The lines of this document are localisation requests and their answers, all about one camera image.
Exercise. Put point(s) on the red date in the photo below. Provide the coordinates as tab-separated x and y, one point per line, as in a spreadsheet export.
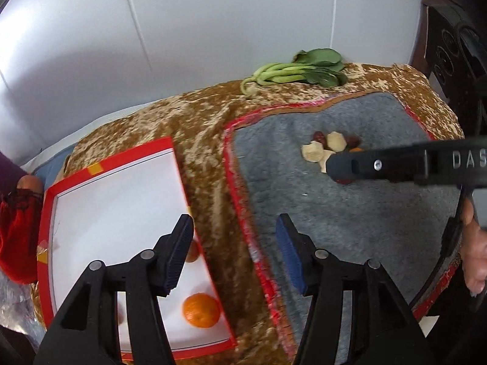
354	140
344	180
318	137

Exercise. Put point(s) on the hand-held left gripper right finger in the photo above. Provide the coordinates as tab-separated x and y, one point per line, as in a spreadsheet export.
289	254

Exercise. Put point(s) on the orange tangerine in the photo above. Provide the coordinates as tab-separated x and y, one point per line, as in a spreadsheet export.
355	150
201	310

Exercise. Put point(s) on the clear plastic bag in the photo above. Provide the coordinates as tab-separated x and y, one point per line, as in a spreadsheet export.
19	308

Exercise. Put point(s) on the purple bag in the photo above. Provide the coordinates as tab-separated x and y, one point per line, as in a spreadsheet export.
8	175

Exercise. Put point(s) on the person's right hand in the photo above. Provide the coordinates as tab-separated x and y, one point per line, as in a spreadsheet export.
475	251

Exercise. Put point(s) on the dark carved wooden chair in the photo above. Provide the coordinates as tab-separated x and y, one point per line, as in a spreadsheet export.
452	45

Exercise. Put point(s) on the brown velvet blanket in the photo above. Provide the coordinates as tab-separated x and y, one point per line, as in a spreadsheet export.
213	129

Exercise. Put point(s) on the grey mat with red trim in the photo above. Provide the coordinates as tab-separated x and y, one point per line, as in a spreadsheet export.
342	216

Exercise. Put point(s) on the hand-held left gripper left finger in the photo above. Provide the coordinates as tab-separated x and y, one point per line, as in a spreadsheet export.
179	258

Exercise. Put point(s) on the green bok choy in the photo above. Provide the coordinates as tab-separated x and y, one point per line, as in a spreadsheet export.
319	59

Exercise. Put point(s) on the blue sheet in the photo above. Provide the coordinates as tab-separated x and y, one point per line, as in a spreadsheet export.
49	163

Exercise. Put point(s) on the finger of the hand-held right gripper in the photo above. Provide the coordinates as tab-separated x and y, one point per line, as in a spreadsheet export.
365	165

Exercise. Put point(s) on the pale peeled fruit piece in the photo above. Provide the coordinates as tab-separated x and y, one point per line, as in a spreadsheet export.
312	153
327	160
336	141

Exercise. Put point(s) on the brown longan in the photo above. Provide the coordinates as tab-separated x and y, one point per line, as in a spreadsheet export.
193	251

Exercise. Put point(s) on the red-rimmed white box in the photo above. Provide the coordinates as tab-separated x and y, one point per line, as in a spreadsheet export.
114	205

